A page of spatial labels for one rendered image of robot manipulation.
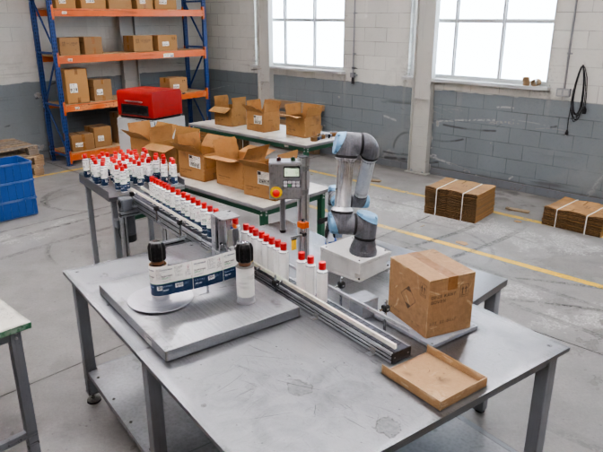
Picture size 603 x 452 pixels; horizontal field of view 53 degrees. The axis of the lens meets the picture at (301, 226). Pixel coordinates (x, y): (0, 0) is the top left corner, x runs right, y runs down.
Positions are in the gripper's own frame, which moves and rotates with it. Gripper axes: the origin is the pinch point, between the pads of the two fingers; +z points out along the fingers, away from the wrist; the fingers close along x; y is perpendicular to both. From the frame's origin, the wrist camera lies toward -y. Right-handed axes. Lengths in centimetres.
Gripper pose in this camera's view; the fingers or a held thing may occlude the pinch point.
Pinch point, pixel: (330, 242)
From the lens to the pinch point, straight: 359.5
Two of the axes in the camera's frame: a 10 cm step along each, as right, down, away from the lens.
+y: 8.0, 2.0, -5.7
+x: 6.1, -2.6, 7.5
